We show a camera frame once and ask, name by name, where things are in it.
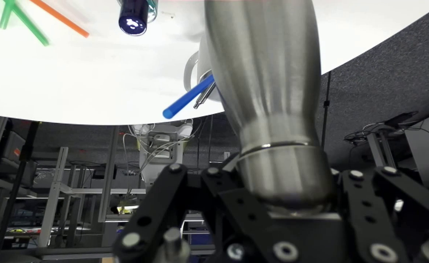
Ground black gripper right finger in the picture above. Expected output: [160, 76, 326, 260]
[338, 165, 429, 263]

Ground white cup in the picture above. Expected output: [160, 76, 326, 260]
[182, 37, 226, 107]

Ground silver metal pen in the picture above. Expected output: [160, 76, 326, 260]
[192, 82, 218, 110]

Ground green straw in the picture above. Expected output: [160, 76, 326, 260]
[0, 0, 17, 31]
[8, 0, 50, 49]

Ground silver metal bottle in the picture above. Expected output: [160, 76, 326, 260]
[202, 0, 335, 212]

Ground small teal sanitizer bottle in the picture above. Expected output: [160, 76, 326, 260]
[116, 0, 158, 37]

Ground blue straw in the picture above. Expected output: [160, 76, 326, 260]
[160, 73, 215, 122]

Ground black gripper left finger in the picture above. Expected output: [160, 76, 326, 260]
[112, 163, 269, 263]

